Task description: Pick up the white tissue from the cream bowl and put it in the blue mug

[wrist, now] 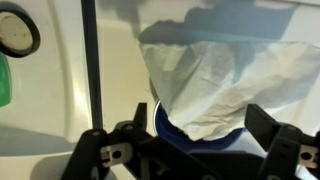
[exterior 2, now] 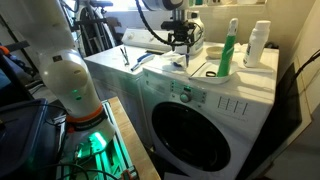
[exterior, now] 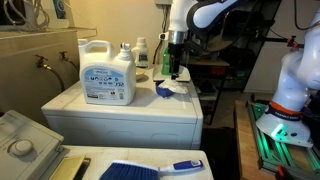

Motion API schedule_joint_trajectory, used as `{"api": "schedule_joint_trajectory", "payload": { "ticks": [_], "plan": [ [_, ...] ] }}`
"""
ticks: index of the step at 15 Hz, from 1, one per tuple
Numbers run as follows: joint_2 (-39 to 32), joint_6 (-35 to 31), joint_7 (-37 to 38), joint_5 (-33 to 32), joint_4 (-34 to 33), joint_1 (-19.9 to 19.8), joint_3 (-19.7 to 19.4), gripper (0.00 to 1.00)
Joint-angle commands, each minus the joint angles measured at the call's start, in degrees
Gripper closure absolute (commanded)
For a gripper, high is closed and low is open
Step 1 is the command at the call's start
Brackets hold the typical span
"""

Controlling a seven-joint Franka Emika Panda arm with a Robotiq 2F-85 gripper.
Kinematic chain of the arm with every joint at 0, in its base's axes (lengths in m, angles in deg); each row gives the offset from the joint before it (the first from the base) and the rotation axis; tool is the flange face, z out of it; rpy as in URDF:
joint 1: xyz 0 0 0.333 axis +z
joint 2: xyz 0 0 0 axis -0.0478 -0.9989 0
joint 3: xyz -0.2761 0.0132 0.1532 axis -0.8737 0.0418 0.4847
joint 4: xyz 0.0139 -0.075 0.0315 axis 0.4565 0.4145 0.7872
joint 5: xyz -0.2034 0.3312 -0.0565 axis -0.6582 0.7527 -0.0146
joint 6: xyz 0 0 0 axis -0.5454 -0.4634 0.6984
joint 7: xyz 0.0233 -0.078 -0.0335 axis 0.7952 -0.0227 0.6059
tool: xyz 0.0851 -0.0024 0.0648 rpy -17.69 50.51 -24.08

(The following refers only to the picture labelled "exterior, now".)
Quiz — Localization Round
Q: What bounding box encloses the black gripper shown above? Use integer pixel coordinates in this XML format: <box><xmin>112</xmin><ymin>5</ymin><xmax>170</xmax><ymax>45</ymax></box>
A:
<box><xmin>167</xmin><ymin>42</ymin><xmax>184</xmax><ymax>80</ymax></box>

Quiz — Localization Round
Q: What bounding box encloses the white tissue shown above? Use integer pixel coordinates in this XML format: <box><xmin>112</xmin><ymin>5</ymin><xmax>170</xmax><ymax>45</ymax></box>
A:
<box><xmin>157</xmin><ymin>78</ymin><xmax>189</xmax><ymax>95</ymax></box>

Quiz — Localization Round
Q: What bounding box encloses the blue mug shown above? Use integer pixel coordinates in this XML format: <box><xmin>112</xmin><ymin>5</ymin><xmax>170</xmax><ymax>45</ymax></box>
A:
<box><xmin>155</xmin><ymin>80</ymin><xmax>176</xmax><ymax>100</ymax></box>

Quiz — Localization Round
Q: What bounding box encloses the cream bowl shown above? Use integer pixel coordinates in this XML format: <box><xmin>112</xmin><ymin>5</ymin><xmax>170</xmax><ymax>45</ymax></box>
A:
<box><xmin>134</xmin><ymin>68</ymin><xmax>147</xmax><ymax>81</ymax></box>

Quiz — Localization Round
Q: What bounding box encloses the green bottle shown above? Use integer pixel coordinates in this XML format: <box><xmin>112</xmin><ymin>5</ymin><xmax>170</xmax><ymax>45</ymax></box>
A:
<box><xmin>161</xmin><ymin>46</ymin><xmax>172</xmax><ymax>76</ymax></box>

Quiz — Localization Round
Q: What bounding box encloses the white tray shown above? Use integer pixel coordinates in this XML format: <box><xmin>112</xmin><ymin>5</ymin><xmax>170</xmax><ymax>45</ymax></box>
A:
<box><xmin>152</xmin><ymin>64</ymin><xmax>192</xmax><ymax>84</ymax></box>

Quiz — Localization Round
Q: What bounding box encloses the small white bottle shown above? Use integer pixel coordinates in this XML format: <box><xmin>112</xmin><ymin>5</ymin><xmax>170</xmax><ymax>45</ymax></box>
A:
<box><xmin>131</xmin><ymin>36</ymin><xmax>150</xmax><ymax>69</ymax></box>

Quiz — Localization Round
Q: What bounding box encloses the white front-load washing machine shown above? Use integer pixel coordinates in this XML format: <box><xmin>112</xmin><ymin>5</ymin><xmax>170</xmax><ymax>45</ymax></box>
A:
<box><xmin>40</xmin><ymin>64</ymin><xmax>204</xmax><ymax>151</ymax></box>

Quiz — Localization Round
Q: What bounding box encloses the large white detergent jug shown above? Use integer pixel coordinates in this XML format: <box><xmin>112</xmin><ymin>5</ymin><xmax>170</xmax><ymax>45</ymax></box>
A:
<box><xmin>77</xmin><ymin>38</ymin><xmax>137</xmax><ymax>107</ymax></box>

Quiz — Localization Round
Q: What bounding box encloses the white top-load washing machine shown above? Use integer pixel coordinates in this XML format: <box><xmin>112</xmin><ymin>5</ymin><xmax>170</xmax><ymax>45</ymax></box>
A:
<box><xmin>0</xmin><ymin>109</ymin><xmax>214</xmax><ymax>180</ymax></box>

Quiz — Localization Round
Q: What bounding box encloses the wooden table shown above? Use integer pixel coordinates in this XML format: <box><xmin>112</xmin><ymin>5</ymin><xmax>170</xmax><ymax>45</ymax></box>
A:
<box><xmin>234</xmin><ymin>99</ymin><xmax>320</xmax><ymax>180</ymax></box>

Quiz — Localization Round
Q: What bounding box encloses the blue white hand brush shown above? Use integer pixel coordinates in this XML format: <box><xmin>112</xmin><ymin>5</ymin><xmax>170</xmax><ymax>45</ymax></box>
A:
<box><xmin>98</xmin><ymin>159</ymin><xmax>205</xmax><ymax>180</ymax></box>

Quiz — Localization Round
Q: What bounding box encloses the orange black bar clamp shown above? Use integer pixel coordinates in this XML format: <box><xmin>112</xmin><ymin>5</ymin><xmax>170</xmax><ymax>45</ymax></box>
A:
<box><xmin>263</xmin><ymin>34</ymin><xmax>305</xmax><ymax>48</ymax></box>

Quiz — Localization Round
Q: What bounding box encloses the black wire rack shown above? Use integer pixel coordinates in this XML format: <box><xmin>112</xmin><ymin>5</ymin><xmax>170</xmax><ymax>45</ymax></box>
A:
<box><xmin>186</xmin><ymin>0</ymin><xmax>281</xmax><ymax>126</ymax></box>

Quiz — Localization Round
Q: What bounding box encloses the wall faucet with hose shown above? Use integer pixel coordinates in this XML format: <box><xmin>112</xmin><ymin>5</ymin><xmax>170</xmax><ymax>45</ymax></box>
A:
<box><xmin>35</xmin><ymin>54</ymin><xmax>66</xmax><ymax>93</ymax></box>
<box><xmin>59</xmin><ymin>50</ymin><xmax>79</xmax><ymax>73</ymax></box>

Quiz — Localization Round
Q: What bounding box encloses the aluminium base frame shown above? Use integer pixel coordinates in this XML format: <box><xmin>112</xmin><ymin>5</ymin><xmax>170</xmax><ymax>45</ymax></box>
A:
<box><xmin>246</xmin><ymin>99</ymin><xmax>320</xmax><ymax>180</ymax></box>

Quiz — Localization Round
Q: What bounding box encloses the white wall shelf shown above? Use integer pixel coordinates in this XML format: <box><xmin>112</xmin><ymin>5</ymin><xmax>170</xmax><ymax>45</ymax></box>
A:
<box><xmin>0</xmin><ymin>26</ymin><xmax>98</xmax><ymax>41</ymax></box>

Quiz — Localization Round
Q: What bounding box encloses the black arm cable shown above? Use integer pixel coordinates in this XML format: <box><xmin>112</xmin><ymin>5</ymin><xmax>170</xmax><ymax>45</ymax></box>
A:
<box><xmin>293</xmin><ymin>0</ymin><xmax>320</xmax><ymax>32</ymax></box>

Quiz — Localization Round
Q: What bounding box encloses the small orange frame clamp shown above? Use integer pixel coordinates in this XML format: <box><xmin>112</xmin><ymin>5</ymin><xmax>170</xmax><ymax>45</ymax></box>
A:
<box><xmin>274</xmin><ymin>164</ymin><xmax>289</xmax><ymax>179</ymax></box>

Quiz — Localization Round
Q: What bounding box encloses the white coiled cord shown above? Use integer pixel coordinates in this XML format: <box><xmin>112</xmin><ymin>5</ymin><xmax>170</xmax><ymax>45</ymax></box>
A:
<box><xmin>1</xmin><ymin>0</ymin><xmax>51</xmax><ymax>31</ymax></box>

